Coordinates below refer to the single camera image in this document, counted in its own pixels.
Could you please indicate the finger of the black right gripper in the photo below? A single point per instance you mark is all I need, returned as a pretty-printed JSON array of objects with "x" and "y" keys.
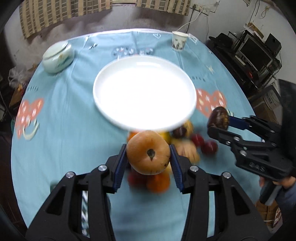
[
  {"x": 231, "y": 138},
  {"x": 257, "y": 126}
]

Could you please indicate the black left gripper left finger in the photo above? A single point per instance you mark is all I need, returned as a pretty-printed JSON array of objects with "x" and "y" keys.
[{"x": 60, "y": 217}]

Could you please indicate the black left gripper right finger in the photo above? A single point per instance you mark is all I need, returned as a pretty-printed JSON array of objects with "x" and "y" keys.
[{"x": 218, "y": 209}]

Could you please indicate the bright red cherry tomato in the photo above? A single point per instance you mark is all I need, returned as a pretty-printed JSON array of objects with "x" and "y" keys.
[{"x": 209, "y": 148}]

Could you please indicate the dark brown chestnut-like fruit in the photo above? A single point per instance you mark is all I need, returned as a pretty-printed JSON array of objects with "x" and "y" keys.
[{"x": 219, "y": 118}]

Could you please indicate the dark red small plum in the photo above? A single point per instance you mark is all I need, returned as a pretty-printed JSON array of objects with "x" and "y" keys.
[{"x": 197, "y": 139}]

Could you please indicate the large striped pepino melon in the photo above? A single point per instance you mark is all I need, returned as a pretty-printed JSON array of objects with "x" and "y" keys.
[{"x": 148, "y": 153}]

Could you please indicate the person's right hand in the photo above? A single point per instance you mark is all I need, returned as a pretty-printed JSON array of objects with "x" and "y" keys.
[{"x": 287, "y": 182}]

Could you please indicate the black equipment rack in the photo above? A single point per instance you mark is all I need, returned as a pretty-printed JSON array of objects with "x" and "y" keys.
[{"x": 249, "y": 60}]

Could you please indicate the orange tangerine on table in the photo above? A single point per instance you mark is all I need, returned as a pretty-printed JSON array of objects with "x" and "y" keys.
[{"x": 158, "y": 183}]

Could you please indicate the light blue patterned tablecloth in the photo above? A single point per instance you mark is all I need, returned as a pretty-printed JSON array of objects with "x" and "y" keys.
[{"x": 70, "y": 134}]

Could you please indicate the white oval plate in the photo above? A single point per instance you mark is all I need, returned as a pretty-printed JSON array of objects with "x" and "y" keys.
[{"x": 140, "y": 93}]

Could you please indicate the patterned paper cup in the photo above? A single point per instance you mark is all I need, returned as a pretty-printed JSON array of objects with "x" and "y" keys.
[{"x": 178, "y": 40}]

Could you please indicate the white lidded ceramic jar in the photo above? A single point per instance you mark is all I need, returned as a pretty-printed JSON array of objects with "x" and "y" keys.
[{"x": 57, "y": 57}]

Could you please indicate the checked curtain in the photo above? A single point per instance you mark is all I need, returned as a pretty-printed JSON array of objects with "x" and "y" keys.
[{"x": 35, "y": 15}]

